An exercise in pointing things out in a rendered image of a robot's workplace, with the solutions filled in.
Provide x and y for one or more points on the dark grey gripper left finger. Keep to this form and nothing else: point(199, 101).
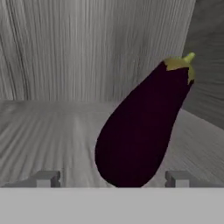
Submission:
point(43, 178)

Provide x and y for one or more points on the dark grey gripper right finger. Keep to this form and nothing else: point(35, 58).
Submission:
point(179, 179)

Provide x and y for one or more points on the dark purple eggplant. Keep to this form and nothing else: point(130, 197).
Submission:
point(140, 131)

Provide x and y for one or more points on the grey wooden cabinet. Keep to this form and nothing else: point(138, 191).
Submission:
point(73, 73)

